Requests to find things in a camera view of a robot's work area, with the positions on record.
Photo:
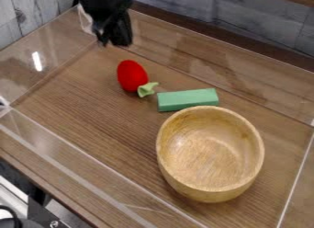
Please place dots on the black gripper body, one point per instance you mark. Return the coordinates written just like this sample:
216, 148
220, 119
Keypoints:
107, 11

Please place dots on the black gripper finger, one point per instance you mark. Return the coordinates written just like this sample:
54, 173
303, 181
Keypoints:
121, 31

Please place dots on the red plush fruit green stem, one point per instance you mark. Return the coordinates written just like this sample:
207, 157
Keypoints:
132, 78

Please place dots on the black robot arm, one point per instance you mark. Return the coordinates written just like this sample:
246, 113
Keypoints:
88, 9

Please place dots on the green rectangular block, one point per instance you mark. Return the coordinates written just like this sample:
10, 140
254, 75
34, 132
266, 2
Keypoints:
171, 101

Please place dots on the wooden bowl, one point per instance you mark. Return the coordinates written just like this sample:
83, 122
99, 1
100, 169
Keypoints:
209, 153

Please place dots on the black equipment under table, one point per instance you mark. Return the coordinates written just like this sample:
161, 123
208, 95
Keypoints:
18, 214

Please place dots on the clear acrylic corner bracket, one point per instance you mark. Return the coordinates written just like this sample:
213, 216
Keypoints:
85, 20

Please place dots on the clear acrylic tray enclosure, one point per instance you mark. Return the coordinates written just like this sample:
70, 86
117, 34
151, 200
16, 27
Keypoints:
80, 137

